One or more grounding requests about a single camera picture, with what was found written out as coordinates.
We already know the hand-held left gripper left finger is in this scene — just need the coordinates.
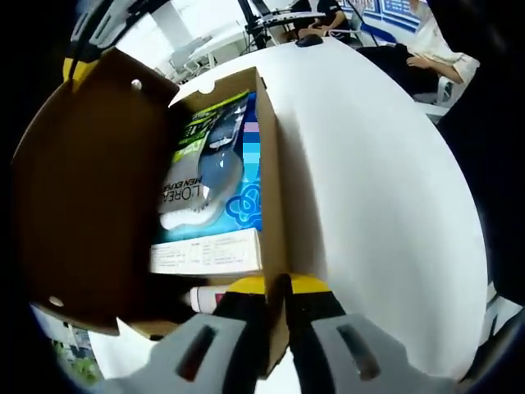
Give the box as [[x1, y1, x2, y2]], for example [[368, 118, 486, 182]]
[[108, 275, 268, 394]]

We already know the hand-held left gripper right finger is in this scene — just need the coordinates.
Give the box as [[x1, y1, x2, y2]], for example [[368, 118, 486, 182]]
[[281, 273, 450, 394]]

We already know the brown cardboard shoe box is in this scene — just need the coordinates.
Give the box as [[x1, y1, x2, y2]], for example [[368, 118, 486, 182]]
[[11, 46, 289, 381]]

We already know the blue wet wipes pack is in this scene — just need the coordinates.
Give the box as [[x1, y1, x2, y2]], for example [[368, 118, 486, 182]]
[[157, 92, 263, 245]]

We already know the silver green soft item pouch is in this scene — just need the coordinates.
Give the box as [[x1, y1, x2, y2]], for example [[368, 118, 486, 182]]
[[157, 89, 252, 217]]

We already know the white bottle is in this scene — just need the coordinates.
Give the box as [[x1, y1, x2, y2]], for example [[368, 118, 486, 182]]
[[189, 286, 227, 314]]

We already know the black tripod stand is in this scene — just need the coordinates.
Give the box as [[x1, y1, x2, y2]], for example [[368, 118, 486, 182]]
[[237, 0, 329, 53]]

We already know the white framed chair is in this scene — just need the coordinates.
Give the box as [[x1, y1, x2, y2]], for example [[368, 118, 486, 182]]
[[412, 76, 463, 120]]

